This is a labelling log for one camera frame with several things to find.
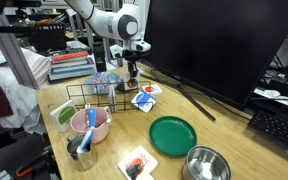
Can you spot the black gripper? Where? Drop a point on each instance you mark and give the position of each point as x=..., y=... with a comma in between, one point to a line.
x=133, y=56

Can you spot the small rainbow board book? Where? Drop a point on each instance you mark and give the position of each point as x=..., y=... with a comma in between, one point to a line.
x=132, y=83

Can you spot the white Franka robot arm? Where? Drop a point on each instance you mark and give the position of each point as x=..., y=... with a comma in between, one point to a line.
x=110, y=23

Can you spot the red circle board book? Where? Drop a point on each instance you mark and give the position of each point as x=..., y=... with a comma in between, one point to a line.
x=152, y=89

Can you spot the blue white flat board book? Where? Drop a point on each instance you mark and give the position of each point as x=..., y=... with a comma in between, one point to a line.
x=144, y=100

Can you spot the white blue upright board book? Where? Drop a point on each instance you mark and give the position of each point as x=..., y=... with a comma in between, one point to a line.
x=112, y=99

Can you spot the thick white book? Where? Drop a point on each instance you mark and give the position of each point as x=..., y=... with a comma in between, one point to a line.
x=71, y=74

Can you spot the grey purple book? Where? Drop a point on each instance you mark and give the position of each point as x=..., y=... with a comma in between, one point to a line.
x=71, y=62

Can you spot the green vegetables board book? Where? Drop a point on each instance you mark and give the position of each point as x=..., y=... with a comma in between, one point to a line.
x=64, y=115

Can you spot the white orange board book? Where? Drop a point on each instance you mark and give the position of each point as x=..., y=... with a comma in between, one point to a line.
x=145, y=176

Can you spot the blue printed plastic bag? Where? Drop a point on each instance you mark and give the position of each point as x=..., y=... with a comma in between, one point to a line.
x=102, y=81

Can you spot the black bottle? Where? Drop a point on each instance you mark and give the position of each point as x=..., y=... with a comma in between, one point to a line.
x=100, y=58

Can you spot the blue white plastic spoon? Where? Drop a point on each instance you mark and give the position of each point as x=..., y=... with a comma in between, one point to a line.
x=91, y=119

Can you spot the pink bowl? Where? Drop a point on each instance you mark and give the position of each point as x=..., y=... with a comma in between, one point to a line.
x=100, y=131

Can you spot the black monitor stand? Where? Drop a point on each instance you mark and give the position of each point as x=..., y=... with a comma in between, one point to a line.
x=197, y=105

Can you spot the green plate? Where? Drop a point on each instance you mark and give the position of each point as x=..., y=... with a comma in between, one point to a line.
x=172, y=136

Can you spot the black slotted crate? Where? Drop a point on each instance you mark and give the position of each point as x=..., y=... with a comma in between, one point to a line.
x=49, y=38

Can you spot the large black monitor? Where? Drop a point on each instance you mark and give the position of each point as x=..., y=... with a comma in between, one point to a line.
x=217, y=40

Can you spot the pink cloth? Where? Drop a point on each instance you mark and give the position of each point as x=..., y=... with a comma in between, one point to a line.
x=39, y=65

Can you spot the white cloth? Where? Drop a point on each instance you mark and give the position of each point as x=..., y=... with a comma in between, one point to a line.
x=20, y=100

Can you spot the stainless steel bowl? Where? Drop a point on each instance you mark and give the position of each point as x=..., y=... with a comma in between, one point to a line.
x=205, y=165

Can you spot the black horizontal bar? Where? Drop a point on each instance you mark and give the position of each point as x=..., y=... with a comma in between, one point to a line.
x=10, y=29

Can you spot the white papers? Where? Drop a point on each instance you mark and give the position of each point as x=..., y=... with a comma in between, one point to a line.
x=277, y=96

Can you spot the black keyboard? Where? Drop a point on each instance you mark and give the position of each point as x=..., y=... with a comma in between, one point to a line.
x=277, y=128

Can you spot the aluminium frame post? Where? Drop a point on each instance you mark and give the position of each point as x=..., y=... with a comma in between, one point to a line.
x=12, y=46

